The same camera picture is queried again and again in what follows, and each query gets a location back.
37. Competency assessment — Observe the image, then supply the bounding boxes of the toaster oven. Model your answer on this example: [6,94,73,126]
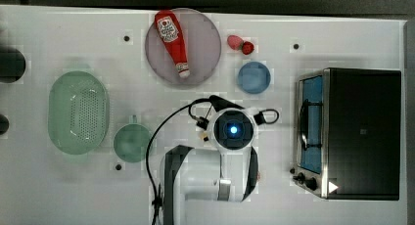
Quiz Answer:
[290,67,401,201]

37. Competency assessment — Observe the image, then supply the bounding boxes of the green mug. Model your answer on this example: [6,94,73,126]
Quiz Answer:
[114,115,152,163]

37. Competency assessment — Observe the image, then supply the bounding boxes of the pink plush strawberry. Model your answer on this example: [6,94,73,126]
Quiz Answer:
[227,35,244,51]

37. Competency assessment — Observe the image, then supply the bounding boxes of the red plush strawberry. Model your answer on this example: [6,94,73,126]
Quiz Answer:
[242,41,254,55]

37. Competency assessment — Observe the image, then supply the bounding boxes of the plush ketchup bottle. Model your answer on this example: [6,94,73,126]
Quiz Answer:
[155,10,190,78]

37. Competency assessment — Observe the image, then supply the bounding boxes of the grey round plate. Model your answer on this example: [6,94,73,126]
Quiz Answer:
[145,8,221,86]

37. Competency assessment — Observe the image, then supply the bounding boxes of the blue bowl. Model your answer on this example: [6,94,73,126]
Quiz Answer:
[237,62,271,94]

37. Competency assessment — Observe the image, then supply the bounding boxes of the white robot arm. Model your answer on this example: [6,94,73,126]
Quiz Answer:
[158,95,275,225]

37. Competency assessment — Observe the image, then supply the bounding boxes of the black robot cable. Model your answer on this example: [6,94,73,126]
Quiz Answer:
[145,97,213,225]

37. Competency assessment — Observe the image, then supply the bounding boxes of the green colander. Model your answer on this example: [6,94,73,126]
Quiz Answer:
[48,70,110,155]

